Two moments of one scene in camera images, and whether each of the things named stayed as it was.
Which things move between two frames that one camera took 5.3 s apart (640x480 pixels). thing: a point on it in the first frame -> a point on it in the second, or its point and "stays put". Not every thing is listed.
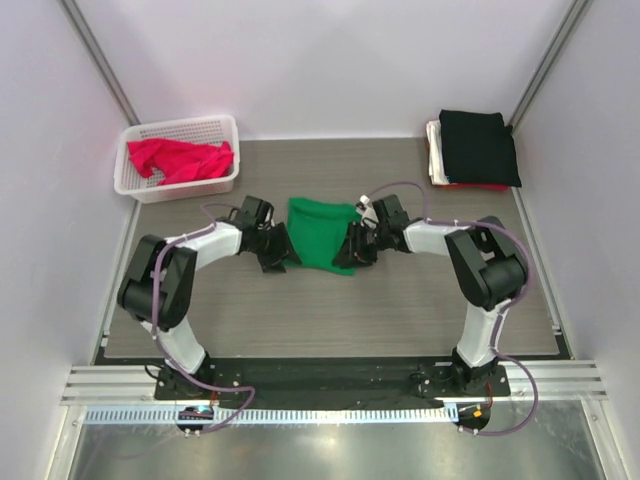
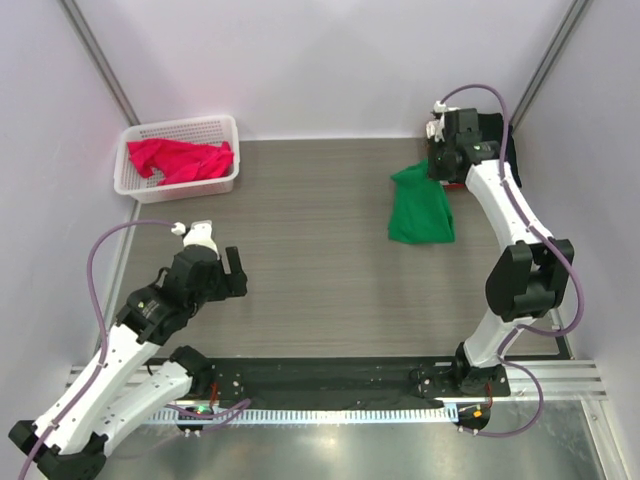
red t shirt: (175, 162) stays put
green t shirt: (316, 229) -> (420, 211)
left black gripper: (282, 253) -> (232, 284)
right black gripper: (353, 253) -> (436, 173)
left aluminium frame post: (102, 65) stays put
